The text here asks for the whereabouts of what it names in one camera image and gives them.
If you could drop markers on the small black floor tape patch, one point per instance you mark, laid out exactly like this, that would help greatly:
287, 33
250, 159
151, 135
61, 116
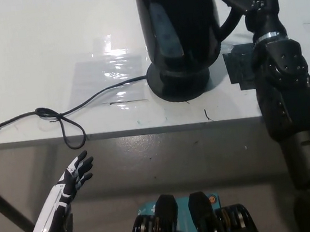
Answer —
70, 225

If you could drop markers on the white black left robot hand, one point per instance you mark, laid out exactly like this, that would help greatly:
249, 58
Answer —
58, 204

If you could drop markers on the clear plastic sheet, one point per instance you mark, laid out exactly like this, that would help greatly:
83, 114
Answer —
94, 81

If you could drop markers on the black electric kettle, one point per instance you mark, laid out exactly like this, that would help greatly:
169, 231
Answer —
188, 18

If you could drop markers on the round black kettle base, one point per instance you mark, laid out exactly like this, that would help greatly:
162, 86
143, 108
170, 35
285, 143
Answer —
180, 90

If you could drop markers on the black table leg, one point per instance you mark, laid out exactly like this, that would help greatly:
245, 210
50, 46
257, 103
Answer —
4, 201

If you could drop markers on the black tape patch on desk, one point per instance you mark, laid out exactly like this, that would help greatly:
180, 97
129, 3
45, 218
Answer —
239, 66

